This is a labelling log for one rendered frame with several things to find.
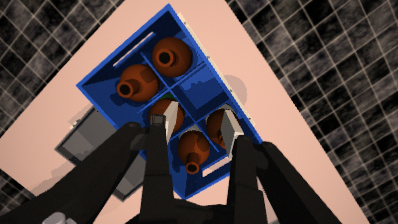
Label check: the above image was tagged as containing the grey square tray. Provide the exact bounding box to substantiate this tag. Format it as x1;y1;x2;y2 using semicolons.
55;106;146;202

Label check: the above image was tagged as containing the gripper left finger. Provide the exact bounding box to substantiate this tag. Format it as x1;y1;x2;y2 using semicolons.
0;101;178;224

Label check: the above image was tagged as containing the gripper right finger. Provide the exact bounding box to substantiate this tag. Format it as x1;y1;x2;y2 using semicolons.
221;110;342;224

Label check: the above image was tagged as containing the blue divided crate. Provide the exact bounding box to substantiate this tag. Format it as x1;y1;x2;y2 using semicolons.
75;3;257;185

